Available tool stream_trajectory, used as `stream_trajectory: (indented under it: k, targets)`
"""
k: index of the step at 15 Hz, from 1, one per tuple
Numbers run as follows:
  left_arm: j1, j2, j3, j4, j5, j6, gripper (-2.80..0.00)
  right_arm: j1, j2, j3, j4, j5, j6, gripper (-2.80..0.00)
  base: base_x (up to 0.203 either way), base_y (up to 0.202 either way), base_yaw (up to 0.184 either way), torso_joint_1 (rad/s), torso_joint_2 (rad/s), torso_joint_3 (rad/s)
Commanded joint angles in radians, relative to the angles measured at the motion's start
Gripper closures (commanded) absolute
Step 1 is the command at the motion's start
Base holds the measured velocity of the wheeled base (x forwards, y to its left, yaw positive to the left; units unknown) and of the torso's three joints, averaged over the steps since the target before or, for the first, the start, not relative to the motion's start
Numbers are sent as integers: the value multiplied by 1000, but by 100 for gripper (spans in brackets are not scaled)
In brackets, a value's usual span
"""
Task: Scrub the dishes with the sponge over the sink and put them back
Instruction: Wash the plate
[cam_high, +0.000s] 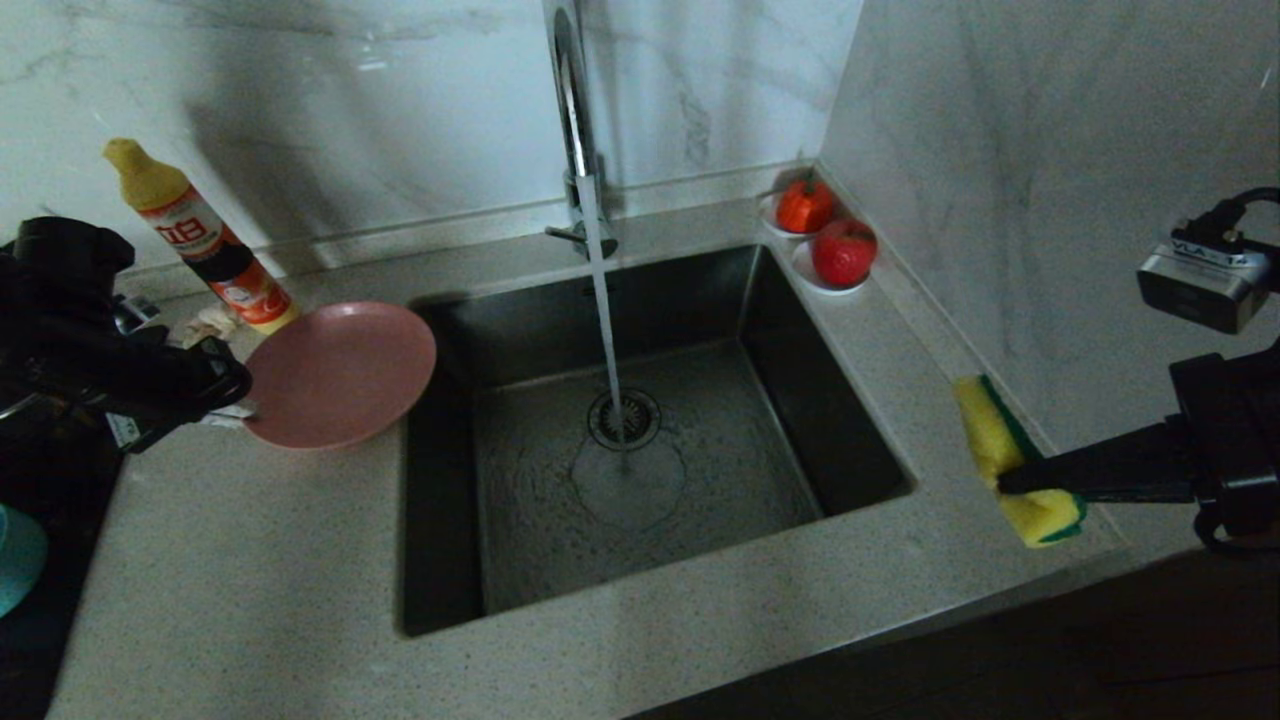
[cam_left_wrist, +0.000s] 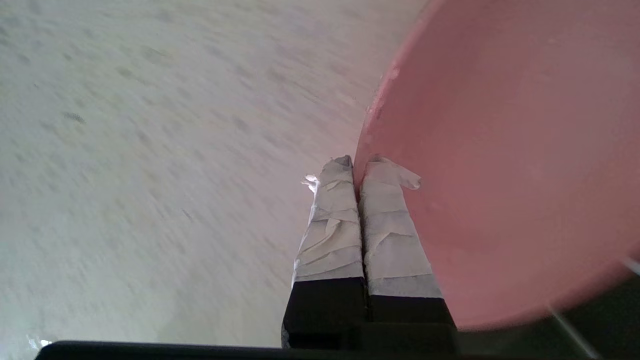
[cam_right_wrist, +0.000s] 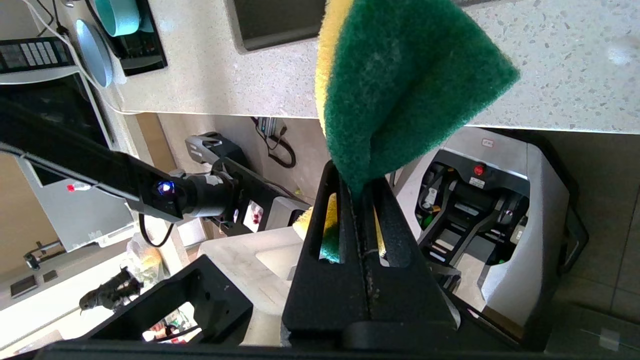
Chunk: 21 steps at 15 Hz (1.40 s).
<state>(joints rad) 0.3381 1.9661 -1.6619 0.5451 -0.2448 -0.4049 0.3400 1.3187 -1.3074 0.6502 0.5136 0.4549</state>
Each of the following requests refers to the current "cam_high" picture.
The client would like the orange detergent bottle yellow cap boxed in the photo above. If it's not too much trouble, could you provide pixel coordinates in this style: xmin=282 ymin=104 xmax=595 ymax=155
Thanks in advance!
xmin=103 ymin=138 xmax=301 ymax=337

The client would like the crumpled beige tissue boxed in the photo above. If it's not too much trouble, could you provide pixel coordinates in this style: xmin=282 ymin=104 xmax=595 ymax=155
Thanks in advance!
xmin=180 ymin=305 xmax=241 ymax=348

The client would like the round metal drain strainer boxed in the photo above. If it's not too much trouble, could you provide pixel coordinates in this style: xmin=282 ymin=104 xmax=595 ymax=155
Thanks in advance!
xmin=587 ymin=389 xmax=662 ymax=452

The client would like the red apple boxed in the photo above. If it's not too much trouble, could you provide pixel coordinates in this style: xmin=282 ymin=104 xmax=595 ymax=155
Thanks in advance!
xmin=812 ymin=218 xmax=880 ymax=288

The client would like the green and yellow sponge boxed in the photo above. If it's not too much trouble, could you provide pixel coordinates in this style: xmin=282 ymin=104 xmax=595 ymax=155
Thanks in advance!
xmin=953 ymin=375 xmax=1088 ymax=548

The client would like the black right camera cable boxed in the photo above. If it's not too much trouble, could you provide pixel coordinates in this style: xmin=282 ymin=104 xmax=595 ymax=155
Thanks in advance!
xmin=1185 ymin=187 xmax=1280 ymax=251

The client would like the teal bowl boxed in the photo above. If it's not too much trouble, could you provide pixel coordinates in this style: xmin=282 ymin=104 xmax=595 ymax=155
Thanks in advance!
xmin=0 ymin=505 xmax=48 ymax=618

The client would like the chrome faucet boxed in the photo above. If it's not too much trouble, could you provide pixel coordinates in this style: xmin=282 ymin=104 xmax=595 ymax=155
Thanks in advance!
xmin=545 ymin=0 xmax=619 ymax=259

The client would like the orange-red tomato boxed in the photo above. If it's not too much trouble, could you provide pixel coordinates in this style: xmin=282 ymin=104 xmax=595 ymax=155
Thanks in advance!
xmin=777 ymin=170 xmax=837 ymax=234

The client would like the stainless steel sink basin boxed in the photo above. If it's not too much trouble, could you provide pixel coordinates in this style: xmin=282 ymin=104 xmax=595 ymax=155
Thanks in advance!
xmin=398 ymin=243 xmax=914 ymax=638

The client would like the pink plate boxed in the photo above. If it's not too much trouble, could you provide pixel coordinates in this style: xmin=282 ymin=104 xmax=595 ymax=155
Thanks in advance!
xmin=243 ymin=302 xmax=438 ymax=451

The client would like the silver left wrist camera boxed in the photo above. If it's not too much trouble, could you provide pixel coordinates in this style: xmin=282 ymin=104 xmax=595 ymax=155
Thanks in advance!
xmin=112 ymin=295 xmax=161 ymax=336

